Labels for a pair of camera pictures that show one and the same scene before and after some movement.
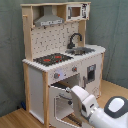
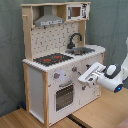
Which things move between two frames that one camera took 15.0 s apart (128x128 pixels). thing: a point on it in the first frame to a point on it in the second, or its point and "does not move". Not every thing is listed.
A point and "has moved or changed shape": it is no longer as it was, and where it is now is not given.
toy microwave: [79, 11] does not move
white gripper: [83, 102] to [89, 77]
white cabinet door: [91, 75] does not move
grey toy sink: [79, 51] does not move
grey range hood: [48, 18] does not move
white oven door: [60, 106] has moved or changed shape
